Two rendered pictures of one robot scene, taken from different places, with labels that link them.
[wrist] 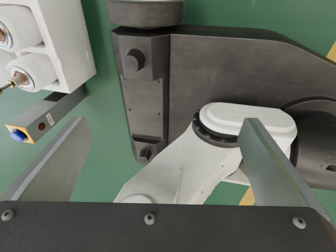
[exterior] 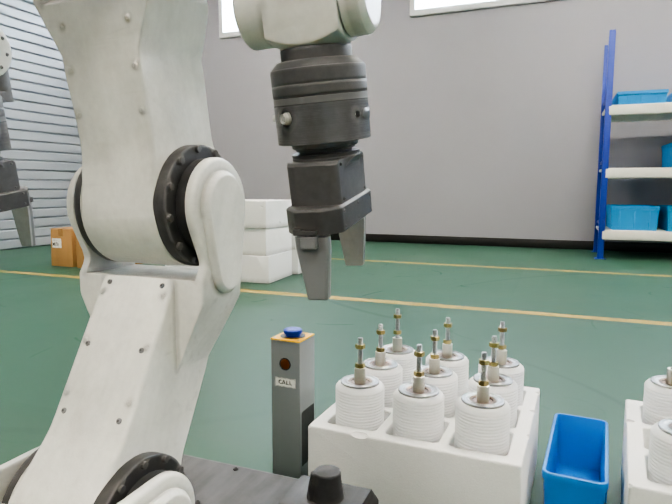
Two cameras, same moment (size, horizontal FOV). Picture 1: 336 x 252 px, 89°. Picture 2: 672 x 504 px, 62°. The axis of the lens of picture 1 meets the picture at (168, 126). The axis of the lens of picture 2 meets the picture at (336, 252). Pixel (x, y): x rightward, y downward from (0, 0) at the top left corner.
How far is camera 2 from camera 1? 0.52 m
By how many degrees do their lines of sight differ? 63
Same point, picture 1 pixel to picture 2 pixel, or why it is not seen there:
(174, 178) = (193, 339)
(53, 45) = (384, 440)
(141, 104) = (236, 487)
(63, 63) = (355, 442)
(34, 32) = (407, 430)
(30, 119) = (303, 358)
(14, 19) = (426, 414)
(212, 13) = not seen: outside the picture
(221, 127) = (167, 481)
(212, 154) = (144, 428)
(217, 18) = not seen: outside the picture
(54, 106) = (298, 402)
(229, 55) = not seen: outside the picture
